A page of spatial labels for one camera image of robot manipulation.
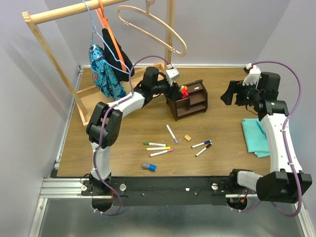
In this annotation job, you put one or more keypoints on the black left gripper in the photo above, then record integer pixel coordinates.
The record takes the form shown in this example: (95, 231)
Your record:
(175, 93)

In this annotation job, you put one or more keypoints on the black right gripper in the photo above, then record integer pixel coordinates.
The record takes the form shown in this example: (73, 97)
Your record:
(235, 87)

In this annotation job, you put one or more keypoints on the orange black highlighter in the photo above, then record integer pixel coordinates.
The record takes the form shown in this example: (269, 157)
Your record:
(184, 89)

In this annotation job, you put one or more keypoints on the pink black highlighter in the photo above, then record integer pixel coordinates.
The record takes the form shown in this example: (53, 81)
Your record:
(185, 95)

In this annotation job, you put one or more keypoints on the lavender cap white marker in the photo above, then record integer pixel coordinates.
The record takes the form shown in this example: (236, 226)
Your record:
(172, 134)

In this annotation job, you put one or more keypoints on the yellow cap white marker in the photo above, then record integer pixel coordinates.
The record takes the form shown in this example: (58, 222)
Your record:
(157, 148)

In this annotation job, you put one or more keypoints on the green cap white marker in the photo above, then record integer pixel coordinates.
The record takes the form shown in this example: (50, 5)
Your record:
(154, 144)

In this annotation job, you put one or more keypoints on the pink cap white marker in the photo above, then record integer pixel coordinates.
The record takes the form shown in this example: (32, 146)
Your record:
(161, 152)

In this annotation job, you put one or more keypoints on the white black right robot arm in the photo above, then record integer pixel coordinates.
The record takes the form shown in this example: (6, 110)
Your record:
(286, 181)

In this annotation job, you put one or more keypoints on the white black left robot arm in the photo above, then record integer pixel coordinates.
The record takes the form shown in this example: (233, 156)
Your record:
(104, 125)

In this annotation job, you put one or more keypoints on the brown wooden desk organizer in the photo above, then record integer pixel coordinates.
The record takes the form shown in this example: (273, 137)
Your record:
(196, 101)

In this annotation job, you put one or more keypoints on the small tan eraser block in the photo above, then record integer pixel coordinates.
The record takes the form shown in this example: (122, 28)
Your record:
(187, 137)

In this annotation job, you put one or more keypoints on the blue cap whiteboard marker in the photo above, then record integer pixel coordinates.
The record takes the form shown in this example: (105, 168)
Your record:
(200, 144)

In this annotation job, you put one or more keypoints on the black cap whiteboard marker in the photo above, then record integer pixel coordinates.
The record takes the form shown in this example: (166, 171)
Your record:
(203, 150)

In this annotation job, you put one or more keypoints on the folded teal cloth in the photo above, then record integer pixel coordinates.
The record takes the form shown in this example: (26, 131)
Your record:
(255, 137)

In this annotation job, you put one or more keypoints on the blue patterned shorts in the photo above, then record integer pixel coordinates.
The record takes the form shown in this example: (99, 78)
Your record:
(103, 75)

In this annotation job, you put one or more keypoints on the orange plastic hanger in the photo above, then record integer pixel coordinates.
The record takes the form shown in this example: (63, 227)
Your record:
(104, 22)

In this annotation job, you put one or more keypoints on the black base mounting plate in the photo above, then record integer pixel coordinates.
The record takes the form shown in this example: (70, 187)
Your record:
(161, 191)

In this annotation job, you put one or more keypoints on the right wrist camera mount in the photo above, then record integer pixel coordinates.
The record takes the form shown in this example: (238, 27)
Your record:
(253, 75)

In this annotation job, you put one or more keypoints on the light blue wire hanger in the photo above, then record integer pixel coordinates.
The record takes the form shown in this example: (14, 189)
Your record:
(95, 32)

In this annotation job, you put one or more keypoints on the aluminium frame rail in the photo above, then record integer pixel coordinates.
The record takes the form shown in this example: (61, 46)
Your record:
(60, 188)

